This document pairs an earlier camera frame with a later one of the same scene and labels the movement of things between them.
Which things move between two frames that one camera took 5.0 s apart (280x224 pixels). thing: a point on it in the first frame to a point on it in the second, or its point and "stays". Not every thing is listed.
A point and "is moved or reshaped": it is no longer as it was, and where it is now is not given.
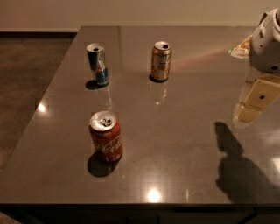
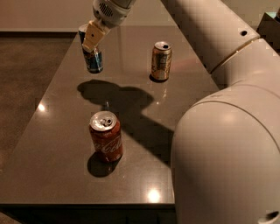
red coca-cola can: x=106 y=135 stays
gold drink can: x=161 y=60 stays
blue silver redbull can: x=96 y=59 is moved or reshaped
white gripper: x=264 y=51 to x=109 y=14
